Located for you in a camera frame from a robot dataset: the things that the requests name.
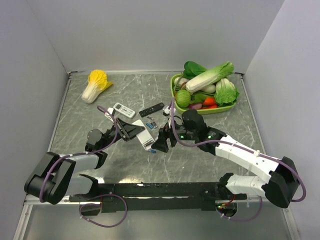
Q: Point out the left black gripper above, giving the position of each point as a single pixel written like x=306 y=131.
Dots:
x=129 y=131

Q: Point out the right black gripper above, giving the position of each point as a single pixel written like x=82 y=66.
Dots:
x=161 y=144

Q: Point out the white grey-faced remote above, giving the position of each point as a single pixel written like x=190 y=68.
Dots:
x=144 y=137

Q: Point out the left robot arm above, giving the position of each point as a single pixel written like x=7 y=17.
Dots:
x=57 y=176

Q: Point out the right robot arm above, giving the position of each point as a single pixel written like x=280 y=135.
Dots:
x=273 y=178

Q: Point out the black slim remote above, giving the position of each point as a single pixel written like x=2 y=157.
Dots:
x=151 y=110

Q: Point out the white air conditioner remote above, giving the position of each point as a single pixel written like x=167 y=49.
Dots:
x=124 y=110

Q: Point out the blue battery in cluster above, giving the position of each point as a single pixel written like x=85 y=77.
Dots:
x=149 y=125

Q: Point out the round green cabbage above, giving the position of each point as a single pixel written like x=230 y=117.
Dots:
x=183 y=98

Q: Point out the purple onion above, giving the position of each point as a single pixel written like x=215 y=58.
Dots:
x=195 y=106

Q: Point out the brown mushroom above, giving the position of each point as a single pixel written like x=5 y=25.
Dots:
x=183 y=86

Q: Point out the yellow napa cabbage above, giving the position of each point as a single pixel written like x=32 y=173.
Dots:
x=97 y=83

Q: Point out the orange carrot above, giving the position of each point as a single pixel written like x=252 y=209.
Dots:
x=209 y=101

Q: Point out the white garlic bulb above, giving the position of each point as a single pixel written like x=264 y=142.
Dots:
x=180 y=81

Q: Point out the green plastic basket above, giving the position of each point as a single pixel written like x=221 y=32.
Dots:
x=204 y=111

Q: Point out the white radish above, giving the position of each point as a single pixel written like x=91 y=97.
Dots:
x=209 y=89

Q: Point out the dark green spinach leaf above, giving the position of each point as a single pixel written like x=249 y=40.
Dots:
x=193 y=69

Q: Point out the green bok choy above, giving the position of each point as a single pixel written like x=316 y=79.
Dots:
x=226 y=93

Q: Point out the long green napa cabbage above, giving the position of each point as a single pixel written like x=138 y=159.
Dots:
x=209 y=77

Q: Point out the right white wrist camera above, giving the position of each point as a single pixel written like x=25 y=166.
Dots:
x=167 y=111

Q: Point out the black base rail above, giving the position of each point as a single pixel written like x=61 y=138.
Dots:
x=158 y=196

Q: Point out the aluminium frame rail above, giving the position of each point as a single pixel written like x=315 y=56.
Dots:
x=32 y=200

